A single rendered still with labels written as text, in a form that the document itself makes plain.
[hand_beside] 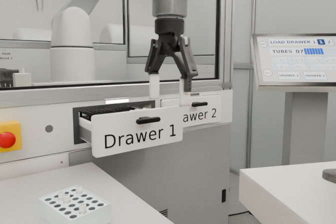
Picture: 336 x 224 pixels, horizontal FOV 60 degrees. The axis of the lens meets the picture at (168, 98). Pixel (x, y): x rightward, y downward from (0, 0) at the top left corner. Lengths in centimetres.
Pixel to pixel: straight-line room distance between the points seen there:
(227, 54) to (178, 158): 48
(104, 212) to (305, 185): 38
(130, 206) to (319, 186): 38
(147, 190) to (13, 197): 49
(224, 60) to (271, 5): 137
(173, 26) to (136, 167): 53
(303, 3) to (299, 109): 109
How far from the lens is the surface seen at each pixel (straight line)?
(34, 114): 88
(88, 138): 86
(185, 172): 119
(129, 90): 98
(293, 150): 153
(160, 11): 73
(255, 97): 263
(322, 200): 58
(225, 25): 126
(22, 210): 71
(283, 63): 142
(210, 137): 124
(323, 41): 157
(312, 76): 141
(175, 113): 89
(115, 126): 79
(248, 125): 270
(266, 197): 59
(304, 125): 152
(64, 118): 91
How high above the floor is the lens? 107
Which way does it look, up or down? 7 degrees down
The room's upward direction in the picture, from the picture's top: straight up
